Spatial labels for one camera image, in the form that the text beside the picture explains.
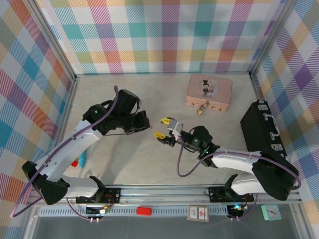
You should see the pink cartoon tin box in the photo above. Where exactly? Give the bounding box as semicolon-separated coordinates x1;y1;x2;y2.
185;73;234;113

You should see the teal cylindrical marker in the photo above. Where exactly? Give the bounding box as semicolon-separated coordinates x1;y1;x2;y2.
79;149;88;169

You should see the black briefcase with metal fittings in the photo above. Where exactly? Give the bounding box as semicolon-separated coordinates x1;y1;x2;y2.
240;99;290;162

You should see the playing card deck box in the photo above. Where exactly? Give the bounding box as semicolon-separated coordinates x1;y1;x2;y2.
187;204;210;222

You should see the red rectangular brick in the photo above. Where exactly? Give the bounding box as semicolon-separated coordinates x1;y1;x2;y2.
136;206;153;216

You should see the black controller board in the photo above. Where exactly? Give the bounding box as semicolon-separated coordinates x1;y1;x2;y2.
226;204;244;215
86;206;110;215

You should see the mint green alarm clock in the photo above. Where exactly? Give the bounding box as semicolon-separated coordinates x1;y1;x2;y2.
261;204;282;221

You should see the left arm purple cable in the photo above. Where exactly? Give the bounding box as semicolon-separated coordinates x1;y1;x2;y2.
9;85;119;222

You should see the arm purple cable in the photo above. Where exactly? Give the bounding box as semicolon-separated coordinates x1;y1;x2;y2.
9;85;119;222
176;138;302;222

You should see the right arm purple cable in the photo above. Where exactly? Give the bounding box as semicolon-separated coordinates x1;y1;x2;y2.
176;138;302;222

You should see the wide aluminium frame rail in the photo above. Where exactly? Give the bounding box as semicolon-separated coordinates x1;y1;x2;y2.
27;184;303;207

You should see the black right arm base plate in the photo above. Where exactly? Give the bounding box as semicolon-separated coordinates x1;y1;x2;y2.
208;186;255;203

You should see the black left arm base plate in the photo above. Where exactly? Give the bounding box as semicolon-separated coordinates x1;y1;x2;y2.
76;188;122;205

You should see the slotted grey cable duct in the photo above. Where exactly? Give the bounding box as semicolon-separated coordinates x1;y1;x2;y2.
38;208;230;217

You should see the aluminium frame post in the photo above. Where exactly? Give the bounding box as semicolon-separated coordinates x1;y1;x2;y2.
23;0;77;83
249;0;298;78

